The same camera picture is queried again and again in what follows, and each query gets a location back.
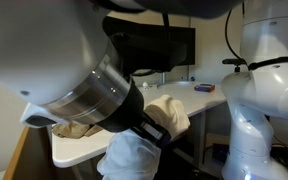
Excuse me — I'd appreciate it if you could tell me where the dark blue floor box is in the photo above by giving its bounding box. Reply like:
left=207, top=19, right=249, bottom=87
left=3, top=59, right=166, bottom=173
left=212, top=143, right=230, bottom=164

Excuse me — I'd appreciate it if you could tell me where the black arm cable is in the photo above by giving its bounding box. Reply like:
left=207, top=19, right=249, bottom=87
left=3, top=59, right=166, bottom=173
left=224, top=0, right=288, bottom=72

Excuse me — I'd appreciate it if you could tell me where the black wide monitor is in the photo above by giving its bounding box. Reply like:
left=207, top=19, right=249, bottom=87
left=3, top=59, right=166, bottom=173
left=102, top=15, right=197, bottom=67

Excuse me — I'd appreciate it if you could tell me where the white shirt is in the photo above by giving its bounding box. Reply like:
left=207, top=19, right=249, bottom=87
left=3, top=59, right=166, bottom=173
left=96, top=94, right=192, bottom=180

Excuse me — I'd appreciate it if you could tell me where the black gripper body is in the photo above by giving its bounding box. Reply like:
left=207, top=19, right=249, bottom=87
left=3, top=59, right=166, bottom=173
left=97, top=78, right=172, bottom=150

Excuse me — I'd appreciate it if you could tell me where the wooden bed board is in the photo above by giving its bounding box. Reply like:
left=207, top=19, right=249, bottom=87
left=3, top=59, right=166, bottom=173
left=2, top=125, right=57, bottom=180

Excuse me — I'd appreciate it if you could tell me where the grey desk leg frame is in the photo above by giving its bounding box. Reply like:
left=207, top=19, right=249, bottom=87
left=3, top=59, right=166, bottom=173
left=192, top=111, right=208, bottom=168

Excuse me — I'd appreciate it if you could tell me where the purple flat box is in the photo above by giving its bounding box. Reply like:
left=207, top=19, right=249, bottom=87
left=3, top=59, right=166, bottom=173
left=193, top=83, right=216, bottom=93

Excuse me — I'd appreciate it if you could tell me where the black stereo camera on tripod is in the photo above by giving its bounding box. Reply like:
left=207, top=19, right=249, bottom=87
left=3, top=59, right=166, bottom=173
left=222, top=58, right=248, bottom=73

